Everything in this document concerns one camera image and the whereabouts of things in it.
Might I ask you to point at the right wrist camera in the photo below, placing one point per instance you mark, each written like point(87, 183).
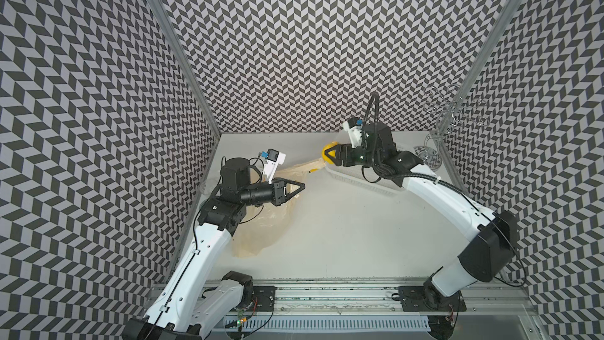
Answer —
point(354, 128)

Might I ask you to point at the white vent grille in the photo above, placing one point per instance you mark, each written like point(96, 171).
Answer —
point(334, 324)

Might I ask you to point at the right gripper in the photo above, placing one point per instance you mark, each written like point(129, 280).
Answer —
point(341, 149)

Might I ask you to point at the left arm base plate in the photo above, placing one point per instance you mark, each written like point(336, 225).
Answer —
point(260, 300)

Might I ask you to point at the aluminium mounting rail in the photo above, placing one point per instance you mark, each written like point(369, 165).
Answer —
point(374, 297)

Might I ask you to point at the yellow peach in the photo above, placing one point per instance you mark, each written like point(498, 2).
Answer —
point(331, 154)

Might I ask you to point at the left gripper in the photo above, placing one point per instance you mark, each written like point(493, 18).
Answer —
point(278, 190)

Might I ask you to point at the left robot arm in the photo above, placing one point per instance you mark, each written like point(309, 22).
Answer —
point(180, 312)

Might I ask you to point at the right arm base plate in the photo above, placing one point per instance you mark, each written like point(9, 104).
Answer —
point(428, 300)

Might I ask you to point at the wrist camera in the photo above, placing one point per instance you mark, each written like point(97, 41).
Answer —
point(354, 128)
point(273, 159)

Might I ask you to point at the banana print plastic bag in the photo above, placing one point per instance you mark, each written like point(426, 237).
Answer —
point(262, 228)

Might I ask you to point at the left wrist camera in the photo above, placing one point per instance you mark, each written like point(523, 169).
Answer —
point(273, 159)

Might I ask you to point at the metal wire cup rack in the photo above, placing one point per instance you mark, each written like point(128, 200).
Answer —
point(448, 111)

